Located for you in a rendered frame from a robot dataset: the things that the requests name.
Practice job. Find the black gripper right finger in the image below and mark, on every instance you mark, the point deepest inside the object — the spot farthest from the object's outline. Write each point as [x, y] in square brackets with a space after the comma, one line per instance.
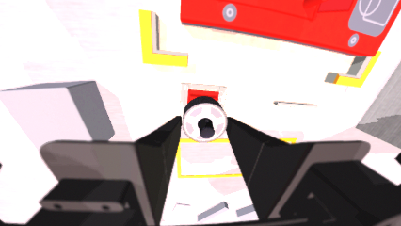
[272, 168]

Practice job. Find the yellow rectangular outline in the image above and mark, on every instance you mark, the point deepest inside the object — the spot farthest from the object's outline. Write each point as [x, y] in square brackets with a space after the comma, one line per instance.
[178, 158]

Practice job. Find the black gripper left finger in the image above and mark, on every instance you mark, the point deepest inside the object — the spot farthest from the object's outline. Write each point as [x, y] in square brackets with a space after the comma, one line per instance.
[147, 162]

